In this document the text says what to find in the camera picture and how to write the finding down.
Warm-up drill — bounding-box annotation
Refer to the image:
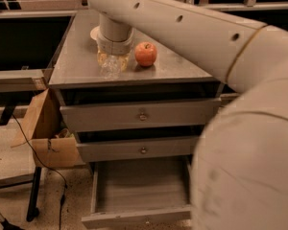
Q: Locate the grey drawer cabinet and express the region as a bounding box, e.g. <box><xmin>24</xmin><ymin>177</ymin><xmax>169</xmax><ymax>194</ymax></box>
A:
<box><xmin>48</xmin><ymin>9</ymin><xmax>223</xmax><ymax>230</ymax></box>

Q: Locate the black table leg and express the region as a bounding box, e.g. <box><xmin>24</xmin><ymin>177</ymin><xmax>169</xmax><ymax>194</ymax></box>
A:
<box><xmin>26</xmin><ymin>167</ymin><xmax>41</xmax><ymax>222</ymax></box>

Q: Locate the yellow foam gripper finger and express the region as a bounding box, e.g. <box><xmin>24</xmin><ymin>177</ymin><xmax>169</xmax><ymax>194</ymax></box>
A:
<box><xmin>97</xmin><ymin>51</ymin><xmax>108</xmax><ymax>67</ymax></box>
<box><xmin>118</xmin><ymin>53</ymin><xmax>130</xmax><ymax>72</ymax></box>

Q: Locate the grey middle drawer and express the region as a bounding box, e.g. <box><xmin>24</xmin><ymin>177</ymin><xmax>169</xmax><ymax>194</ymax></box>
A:
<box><xmin>77</xmin><ymin>136</ymin><xmax>199</xmax><ymax>162</ymax></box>

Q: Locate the black floor cable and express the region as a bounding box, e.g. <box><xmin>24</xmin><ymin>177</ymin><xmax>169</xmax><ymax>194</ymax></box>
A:
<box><xmin>10</xmin><ymin>112</ymin><xmax>69</xmax><ymax>230</ymax></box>

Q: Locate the brown cardboard box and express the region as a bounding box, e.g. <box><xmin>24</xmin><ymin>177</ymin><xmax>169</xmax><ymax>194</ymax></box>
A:
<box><xmin>11</xmin><ymin>89</ymin><xmax>80</xmax><ymax>169</ymax></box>

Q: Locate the red apple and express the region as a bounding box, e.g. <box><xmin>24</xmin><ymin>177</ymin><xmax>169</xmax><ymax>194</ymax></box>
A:
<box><xmin>134</xmin><ymin>42</ymin><xmax>157</xmax><ymax>67</ymax></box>

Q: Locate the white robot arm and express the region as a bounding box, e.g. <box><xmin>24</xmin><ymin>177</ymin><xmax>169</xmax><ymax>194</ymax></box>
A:
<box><xmin>88</xmin><ymin>0</ymin><xmax>288</xmax><ymax>230</ymax></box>

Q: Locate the grey top drawer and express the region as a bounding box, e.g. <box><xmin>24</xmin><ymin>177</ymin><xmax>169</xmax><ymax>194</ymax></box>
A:
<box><xmin>60</xmin><ymin>98</ymin><xmax>221</xmax><ymax>132</ymax></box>

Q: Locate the clear water bottle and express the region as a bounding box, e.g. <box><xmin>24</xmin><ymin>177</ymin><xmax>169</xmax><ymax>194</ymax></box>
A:
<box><xmin>100</xmin><ymin>56</ymin><xmax>121</xmax><ymax>80</ymax></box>

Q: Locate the cream ceramic bowl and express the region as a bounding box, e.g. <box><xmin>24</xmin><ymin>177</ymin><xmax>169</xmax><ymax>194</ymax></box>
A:
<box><xmin>90</xmin><ymin>27</ymin><xmax>99</xmax><ymax>40</ymax></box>

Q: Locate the grey open bottom drawer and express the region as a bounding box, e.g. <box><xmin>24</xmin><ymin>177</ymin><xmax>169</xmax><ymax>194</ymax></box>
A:
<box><xmin>82</xmin><ymin>156</ymin><xmax>191</xmax><ymax>229</ymax></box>

